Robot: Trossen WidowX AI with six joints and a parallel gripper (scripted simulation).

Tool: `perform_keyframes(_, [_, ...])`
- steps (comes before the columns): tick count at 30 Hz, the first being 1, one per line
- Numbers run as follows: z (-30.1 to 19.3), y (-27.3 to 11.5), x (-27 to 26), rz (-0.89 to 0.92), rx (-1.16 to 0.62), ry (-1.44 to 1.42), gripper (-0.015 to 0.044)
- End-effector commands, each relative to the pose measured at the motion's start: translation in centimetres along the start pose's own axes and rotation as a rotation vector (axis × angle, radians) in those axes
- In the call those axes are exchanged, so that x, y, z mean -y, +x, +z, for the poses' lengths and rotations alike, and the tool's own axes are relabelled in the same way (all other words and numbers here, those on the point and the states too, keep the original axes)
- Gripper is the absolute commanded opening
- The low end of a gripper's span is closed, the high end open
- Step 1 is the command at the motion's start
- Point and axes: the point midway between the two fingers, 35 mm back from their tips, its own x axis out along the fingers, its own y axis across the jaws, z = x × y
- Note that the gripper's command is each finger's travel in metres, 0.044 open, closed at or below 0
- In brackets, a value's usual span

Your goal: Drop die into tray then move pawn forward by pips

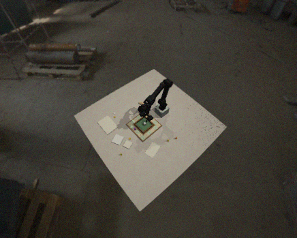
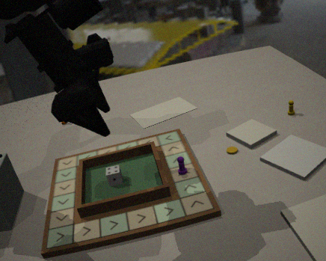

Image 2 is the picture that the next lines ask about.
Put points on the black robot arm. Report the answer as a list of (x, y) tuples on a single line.
[(39, 33)]

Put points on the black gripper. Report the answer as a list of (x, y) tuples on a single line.
[(78, 101)]

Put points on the purple pawn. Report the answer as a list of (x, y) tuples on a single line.
[(182, 170)]

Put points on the yellow game pawn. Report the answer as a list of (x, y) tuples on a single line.
[(291, 112)]

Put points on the beige flat square tile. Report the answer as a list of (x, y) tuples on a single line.
[(251, 133)]

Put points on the brown square board track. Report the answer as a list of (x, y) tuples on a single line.
[(132, 234)]

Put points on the grey die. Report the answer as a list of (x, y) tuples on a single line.
[(114, 175)]

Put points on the yellow round disc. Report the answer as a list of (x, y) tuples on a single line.
[(232, 150)]

